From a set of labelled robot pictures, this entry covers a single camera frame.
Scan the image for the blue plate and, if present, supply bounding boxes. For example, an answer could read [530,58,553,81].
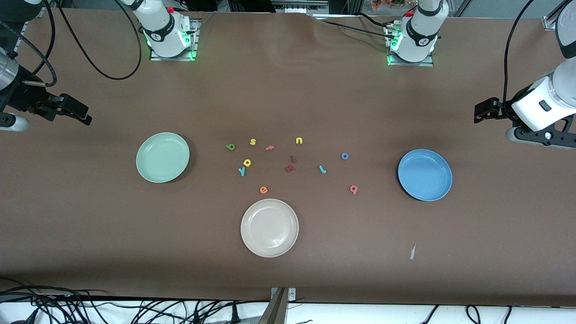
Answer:
[397,149,453,202]

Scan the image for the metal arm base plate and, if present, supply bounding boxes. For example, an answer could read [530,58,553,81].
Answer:
[385,22,435,67]
[149,18,201,61]

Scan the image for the beige plate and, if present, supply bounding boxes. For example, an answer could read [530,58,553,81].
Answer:
[240,198,299,258]

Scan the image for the tangled black cables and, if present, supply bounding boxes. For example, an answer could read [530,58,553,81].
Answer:
[0,277,270,324]

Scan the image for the grey metal post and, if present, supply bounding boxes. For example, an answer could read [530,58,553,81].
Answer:
[257,288,288,324]

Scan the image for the brown table cover sheet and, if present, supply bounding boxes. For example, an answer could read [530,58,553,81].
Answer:
[0,8,576,307]

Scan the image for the grey metal device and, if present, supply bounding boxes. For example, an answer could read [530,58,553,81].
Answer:
[272,0,329,14]

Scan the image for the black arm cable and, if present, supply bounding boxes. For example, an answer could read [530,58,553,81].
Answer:
[0,0,142,88]
[503,0,536,120]

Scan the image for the orange artificial flowers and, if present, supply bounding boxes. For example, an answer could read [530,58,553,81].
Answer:
[371,0,417,12]

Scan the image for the thin black table cable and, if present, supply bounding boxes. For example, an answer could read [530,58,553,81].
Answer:
[358,13,390,27]
[315,18,392,39]

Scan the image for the small metal mounting plate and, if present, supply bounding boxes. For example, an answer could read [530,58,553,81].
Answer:
[270,288,297,303]

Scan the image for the light green plate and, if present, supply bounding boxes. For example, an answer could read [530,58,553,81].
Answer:
[136,132,190,184]

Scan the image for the aluminium frame corner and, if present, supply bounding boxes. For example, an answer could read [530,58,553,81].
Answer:
[542,0,576,31]

